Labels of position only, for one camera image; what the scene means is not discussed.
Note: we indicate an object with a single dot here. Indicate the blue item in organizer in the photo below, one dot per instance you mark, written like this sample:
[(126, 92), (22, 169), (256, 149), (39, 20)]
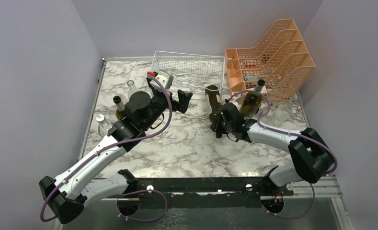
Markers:
[(251, 78)]

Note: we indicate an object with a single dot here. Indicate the green Primitivo wine bottle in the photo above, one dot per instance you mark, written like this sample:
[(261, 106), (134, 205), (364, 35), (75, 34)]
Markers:
[(120, 107)]

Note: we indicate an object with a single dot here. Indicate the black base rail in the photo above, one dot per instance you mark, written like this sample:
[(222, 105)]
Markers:
[(200, 192)]

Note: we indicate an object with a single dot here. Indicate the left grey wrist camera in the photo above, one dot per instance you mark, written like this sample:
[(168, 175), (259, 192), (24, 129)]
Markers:
[(165, 79)]

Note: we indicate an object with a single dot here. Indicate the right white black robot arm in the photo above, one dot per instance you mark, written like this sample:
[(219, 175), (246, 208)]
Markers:
[(311, 157)]

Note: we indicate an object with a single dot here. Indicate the green wine bottle dark label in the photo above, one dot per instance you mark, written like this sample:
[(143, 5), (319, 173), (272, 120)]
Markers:
[(213, 101)]

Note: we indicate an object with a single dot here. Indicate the white wire wine rack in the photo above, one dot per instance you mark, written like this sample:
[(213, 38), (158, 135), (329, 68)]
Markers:
[(192, 72)]

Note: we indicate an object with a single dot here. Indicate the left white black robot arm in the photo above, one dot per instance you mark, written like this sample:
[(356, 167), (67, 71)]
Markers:
[(68, 193)]

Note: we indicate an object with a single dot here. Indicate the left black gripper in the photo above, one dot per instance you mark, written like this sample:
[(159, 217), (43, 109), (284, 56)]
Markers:
[(183, 98)]

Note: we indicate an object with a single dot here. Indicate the peach plastic file organizer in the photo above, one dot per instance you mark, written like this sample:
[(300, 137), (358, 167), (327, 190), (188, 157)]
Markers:
[(281, 59)]

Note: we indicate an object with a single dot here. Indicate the clear glass bottle tall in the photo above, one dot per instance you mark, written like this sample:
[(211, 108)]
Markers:
[(132, 88)]

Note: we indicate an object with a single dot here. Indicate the clear bottle silver cap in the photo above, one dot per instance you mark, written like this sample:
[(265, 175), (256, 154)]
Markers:
[(103, 125)]

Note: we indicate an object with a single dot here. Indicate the green wine bottle white label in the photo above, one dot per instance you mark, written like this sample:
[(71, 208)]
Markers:
[(252, 101)]

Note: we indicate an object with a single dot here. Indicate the clear glass bottle right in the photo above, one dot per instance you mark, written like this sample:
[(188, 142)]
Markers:
[(279, 112)]

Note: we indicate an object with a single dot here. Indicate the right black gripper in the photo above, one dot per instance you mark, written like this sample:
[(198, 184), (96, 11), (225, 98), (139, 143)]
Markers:
[(216, 125)]

